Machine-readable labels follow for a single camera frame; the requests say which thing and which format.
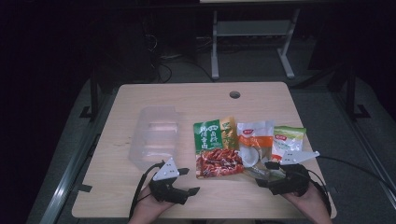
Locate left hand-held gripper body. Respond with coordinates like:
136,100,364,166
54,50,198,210
148,157,190,205

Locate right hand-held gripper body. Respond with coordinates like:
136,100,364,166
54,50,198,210
267,150,320,198

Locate white and green snack packet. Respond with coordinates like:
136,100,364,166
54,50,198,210
270,125,307,162

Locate white and orange snack packet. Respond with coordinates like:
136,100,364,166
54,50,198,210
236,119,278,182

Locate clear plastic container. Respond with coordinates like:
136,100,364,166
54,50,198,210
128,105,181,172

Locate green and red snack packet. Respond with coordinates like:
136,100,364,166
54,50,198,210
192,116,246,180

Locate person's right hand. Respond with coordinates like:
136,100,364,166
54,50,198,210
281,183,330,218

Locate person's left hand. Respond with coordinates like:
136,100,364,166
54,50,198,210
136,186,174,220

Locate black metal stand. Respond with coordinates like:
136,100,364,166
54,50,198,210
345,66,372,120
78,69,101,122

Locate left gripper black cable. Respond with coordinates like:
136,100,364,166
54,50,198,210
128,161,166,220

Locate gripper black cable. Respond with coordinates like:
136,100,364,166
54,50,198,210
306,154,396,217
128,161,166,220

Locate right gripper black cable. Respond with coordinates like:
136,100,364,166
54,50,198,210
306,154,396,217

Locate aluminium rail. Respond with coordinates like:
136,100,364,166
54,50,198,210
330,90,396,200
38,92,120,224

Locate black floor cables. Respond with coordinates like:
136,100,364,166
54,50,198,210
145,33,216,84

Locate white metal table frame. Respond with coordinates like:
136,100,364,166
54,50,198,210
210,8,302,81

